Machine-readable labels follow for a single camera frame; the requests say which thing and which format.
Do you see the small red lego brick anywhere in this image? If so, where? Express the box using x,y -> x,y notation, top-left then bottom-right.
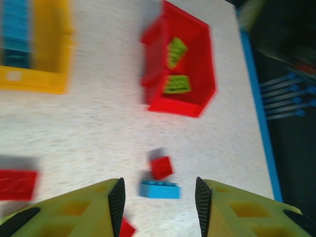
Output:
150,156 -> 174,180

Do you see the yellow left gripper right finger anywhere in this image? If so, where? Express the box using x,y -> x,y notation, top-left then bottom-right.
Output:
195,176 -> 316,237

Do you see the large red lego brick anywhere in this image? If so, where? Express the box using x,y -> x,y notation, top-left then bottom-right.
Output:
0,169 -> 39,201

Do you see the green lego brick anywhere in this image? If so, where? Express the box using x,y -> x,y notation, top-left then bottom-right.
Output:
162,75 -> 193,94
166,37 -> 189,69

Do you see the yellow-green blurred object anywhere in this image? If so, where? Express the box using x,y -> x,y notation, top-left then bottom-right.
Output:
238,0 -> 266,32

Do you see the pale blue cable tie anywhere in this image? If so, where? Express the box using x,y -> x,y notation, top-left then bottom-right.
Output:
259,73 -> 316,90
265,109 -> 307,121
260,85 -> 316,99
263,97 -> 316,111

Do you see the blue lego brick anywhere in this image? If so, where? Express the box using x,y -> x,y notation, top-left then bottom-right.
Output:
0,0 -> 32,50
0,48 -> 33,69
140,180 -> 182,199

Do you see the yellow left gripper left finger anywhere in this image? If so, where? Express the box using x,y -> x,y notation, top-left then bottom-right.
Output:
0,177 -> 126,237

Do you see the red plastic storage bin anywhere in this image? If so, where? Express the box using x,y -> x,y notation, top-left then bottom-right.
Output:
140,0 -> 218,119

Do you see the yellow plastic storage bin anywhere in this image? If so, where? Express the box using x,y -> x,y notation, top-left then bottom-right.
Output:
0,0 -> 76,95

